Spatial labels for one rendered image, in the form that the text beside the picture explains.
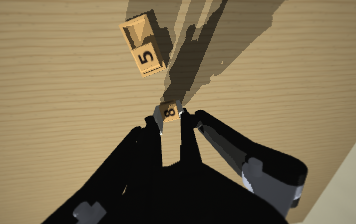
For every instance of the tan wooden cube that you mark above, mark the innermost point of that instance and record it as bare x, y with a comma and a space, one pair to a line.
169, 110
146, 57

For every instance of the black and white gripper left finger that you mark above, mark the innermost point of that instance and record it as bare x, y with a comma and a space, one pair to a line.
129, 166

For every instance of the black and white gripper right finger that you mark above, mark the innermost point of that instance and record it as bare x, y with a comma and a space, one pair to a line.
276, 177

